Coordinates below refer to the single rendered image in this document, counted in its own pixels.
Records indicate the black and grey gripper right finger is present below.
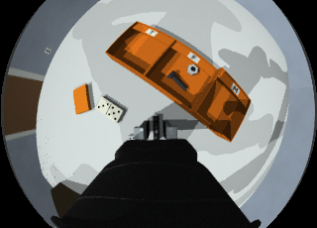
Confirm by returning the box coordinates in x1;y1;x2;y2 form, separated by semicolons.
162;120;177;140

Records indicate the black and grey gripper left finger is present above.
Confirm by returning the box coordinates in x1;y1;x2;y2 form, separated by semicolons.
134;120;150;140

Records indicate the white domino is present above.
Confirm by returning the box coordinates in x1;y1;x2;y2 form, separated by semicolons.
96;96;125;123

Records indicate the orange square pad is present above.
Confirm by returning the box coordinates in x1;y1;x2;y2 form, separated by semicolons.
73;84;91;114

